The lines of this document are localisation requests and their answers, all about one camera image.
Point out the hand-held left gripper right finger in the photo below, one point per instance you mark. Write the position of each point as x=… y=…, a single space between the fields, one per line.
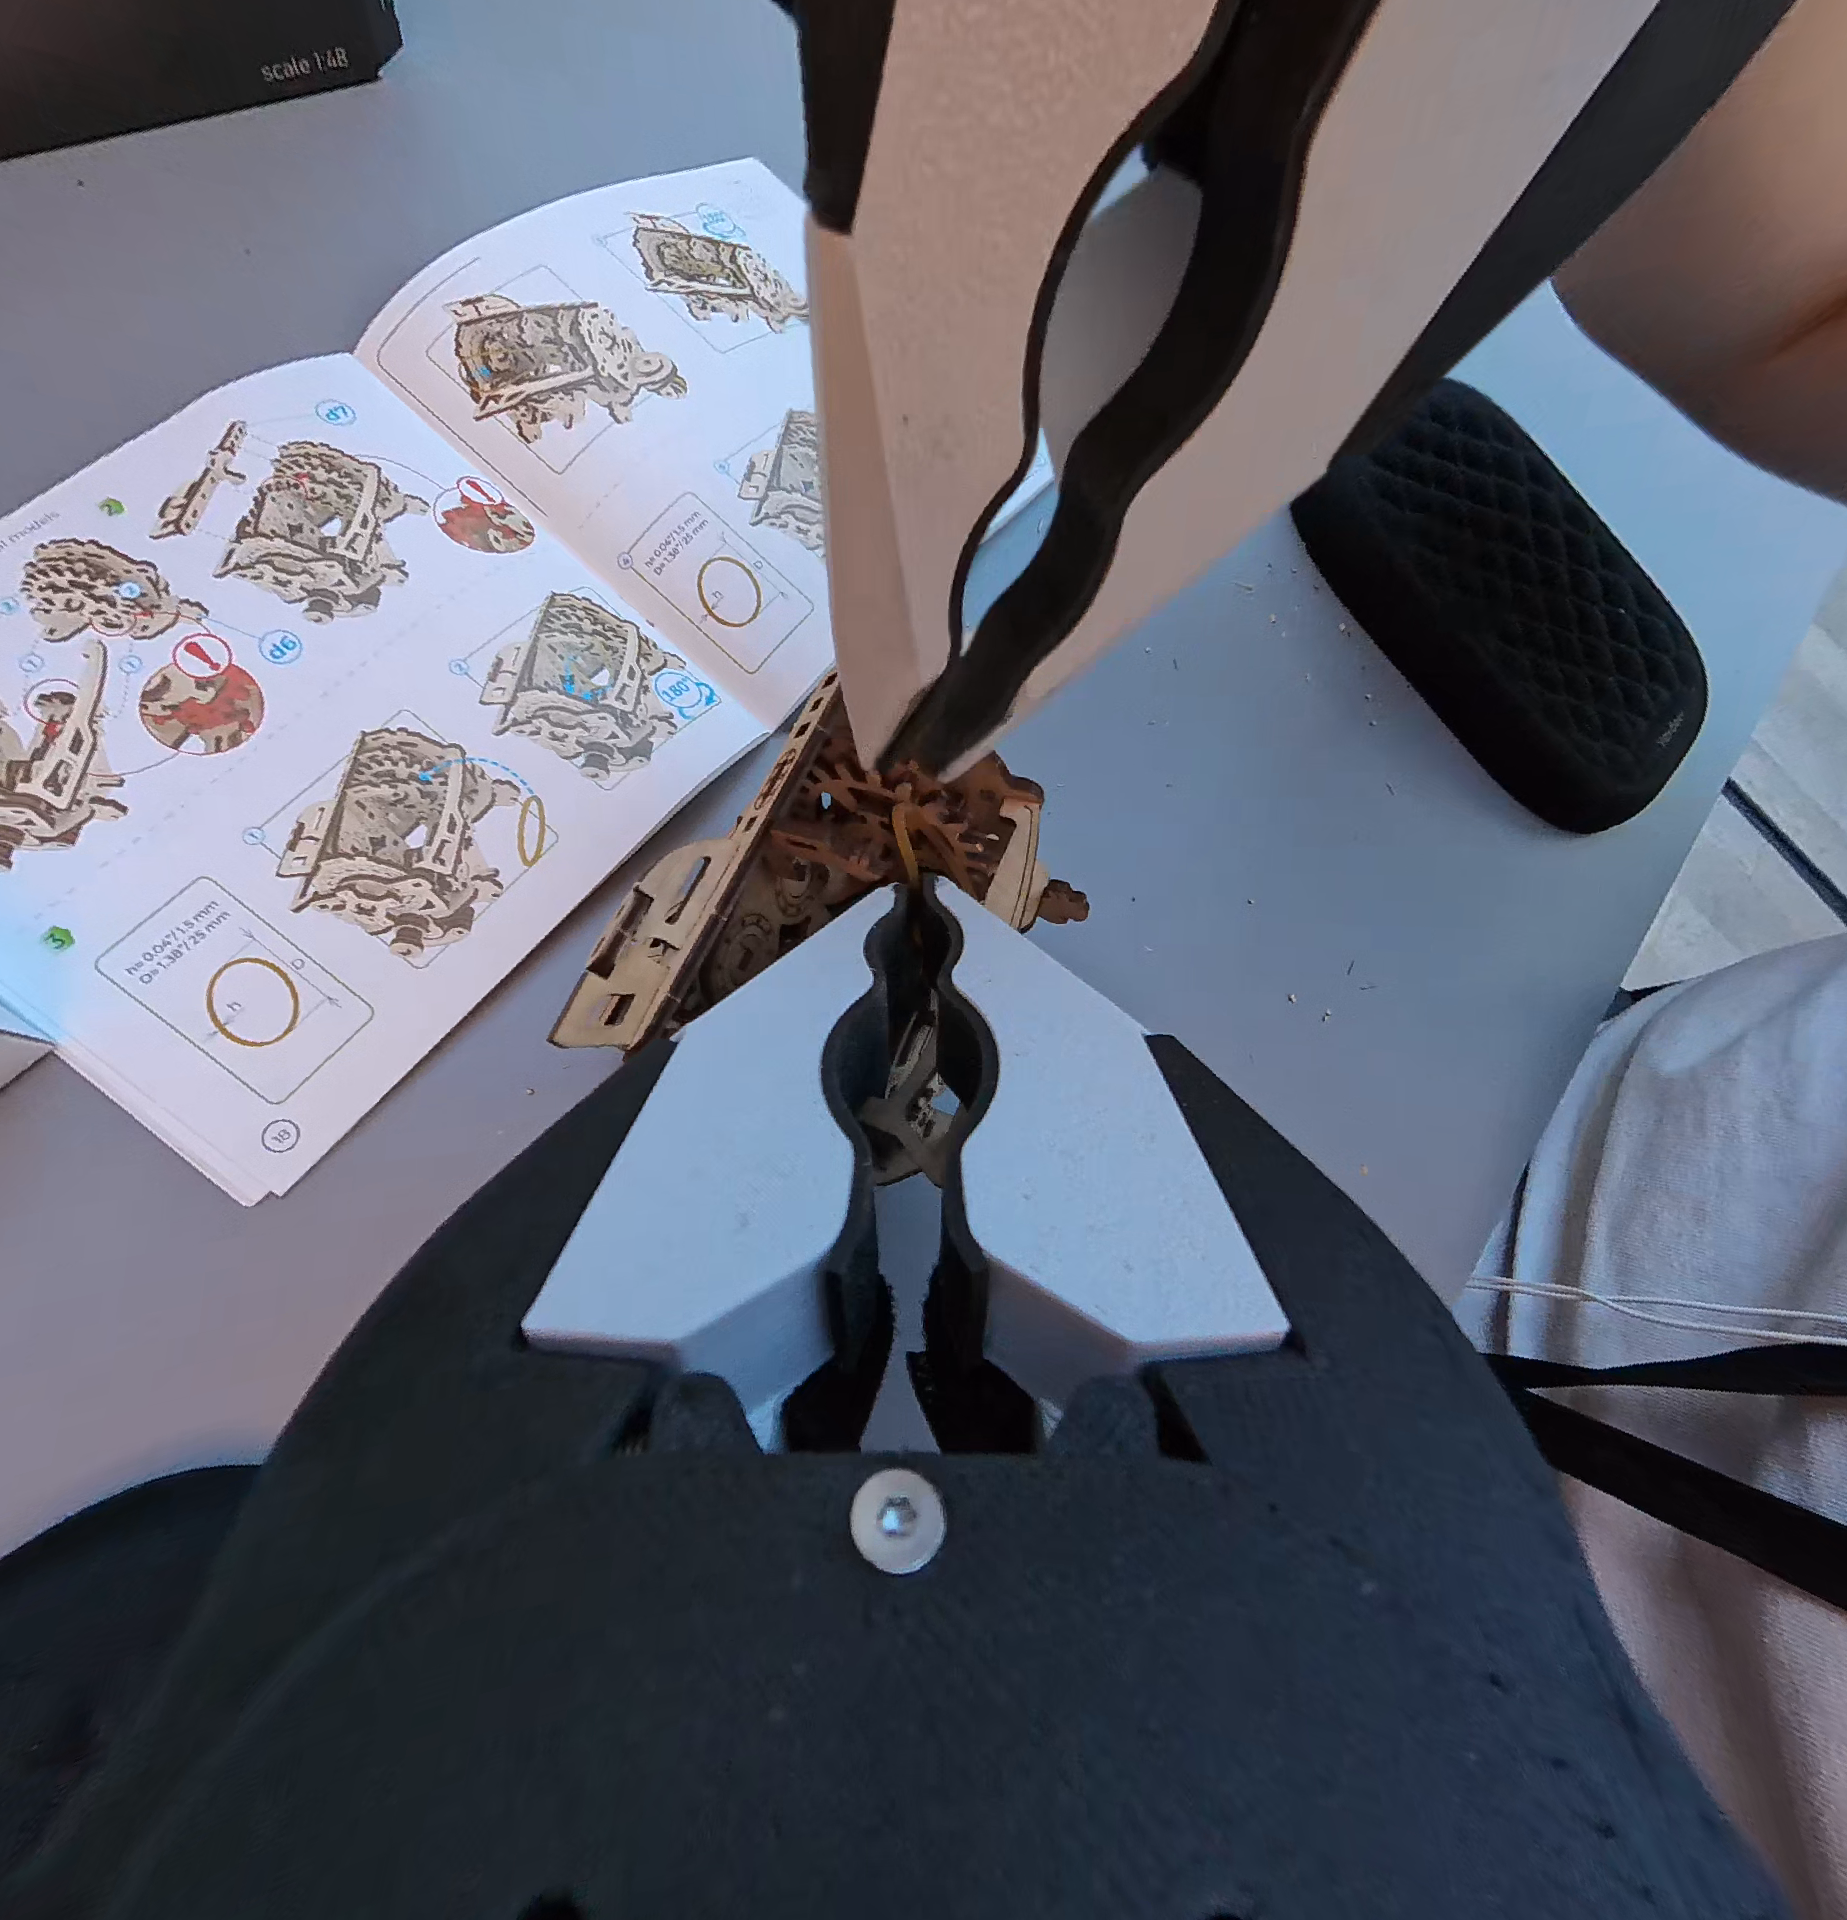
x=1104 y=1202

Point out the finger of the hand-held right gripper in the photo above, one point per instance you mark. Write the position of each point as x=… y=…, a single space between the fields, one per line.
x=939 y=300
x=1374 y=240

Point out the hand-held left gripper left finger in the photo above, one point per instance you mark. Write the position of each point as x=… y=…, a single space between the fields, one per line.
x=714 y=1187

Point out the wooden mechanical model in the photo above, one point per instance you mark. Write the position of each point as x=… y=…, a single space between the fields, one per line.
x=683 y=930

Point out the yellow rubber band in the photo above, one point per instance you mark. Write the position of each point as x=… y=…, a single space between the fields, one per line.
x=904 y=855

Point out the person's right forearm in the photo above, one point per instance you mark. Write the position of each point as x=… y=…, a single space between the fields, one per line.
x=1763 y=225

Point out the black quilted wrist rest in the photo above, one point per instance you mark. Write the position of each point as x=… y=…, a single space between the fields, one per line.
x=1524 y=615

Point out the white shirt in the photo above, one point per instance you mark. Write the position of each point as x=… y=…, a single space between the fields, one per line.
x=1689 y=1142

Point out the open instruction booklet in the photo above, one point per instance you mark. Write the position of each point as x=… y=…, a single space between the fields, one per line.
x=414 y=630

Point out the black cardboard box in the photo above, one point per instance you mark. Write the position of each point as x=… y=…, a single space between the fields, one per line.
x=143 y=62

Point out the person's leg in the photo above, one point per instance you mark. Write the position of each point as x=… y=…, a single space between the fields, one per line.
x=1763 y=1725

